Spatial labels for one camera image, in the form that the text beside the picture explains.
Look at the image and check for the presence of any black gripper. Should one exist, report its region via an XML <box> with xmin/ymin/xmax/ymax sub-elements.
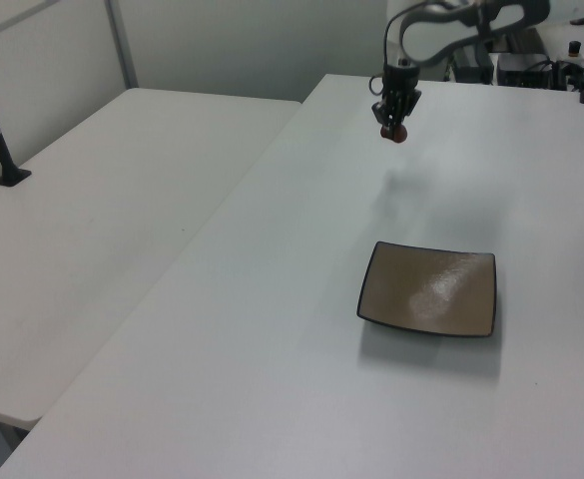
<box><xmin>371</xmin><ymin>63</ymin><xmax>424</xmax><ymax>132</ymax></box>

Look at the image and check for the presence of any small round red-brown food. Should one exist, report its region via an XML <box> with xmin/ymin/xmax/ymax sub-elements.
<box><xmin>379</xmin><ymin>124</ymin><xmax>408</xmax><ymax>145</ymax></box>

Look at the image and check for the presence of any square brown ceramic plate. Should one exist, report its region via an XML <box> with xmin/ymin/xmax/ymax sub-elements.
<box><xmin>355</xmin><ymin>240</ymin><xmax>497</xmax><ymax>339</ymax></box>

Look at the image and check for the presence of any black equipment box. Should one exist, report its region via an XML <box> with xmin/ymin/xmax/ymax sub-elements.
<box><xmin>496</xmin><ymin>51</ymin><xmax>556</xmax><ymax>89</ymax></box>

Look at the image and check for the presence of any white side table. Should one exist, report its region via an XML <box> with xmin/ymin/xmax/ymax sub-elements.
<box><xmin>0</xmin><ymin>87</ymin><xmax>303</xmax><ymax>432</ymax></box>

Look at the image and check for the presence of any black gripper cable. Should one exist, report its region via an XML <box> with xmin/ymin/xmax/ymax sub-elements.
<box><xmin>368</xmin><ymin>8</ymin><xmax>407</xmax><ymax>97</ymax></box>

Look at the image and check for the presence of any grey metal partition post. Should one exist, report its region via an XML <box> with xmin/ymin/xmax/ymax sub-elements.
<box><xmin>105</xmin><ymin>0</ymin><xmax>139</xmax><ymax>91</ymax></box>

